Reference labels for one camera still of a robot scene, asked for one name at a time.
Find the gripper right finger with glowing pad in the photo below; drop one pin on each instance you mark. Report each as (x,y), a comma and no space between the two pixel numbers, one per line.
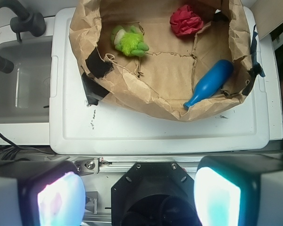
(239,190)

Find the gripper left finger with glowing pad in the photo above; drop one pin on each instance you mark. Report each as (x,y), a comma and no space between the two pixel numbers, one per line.
(41,193)

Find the green plush animal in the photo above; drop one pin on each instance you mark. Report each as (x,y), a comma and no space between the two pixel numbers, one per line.
(130,41)

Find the white sink basin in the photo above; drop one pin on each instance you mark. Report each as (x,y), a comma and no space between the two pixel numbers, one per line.
(25,92)

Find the blue plastic bottle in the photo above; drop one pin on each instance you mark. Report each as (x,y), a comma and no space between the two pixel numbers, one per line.
(209,84)

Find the brown paper bag tray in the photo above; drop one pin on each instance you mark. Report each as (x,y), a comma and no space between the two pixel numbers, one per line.
(159,83)

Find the black faucet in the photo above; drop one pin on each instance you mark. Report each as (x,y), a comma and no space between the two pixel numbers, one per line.
(24,21)

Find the red crumpled paper ball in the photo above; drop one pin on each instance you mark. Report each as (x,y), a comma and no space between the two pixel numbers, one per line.
(185,21)

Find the metal corner bracket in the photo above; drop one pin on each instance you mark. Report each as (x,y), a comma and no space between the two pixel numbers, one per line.
(87,166)

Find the aluminium frame rail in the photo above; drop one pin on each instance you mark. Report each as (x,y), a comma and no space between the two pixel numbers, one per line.
(121,164)

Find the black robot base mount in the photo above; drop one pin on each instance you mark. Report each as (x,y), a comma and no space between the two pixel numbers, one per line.
(154,194)

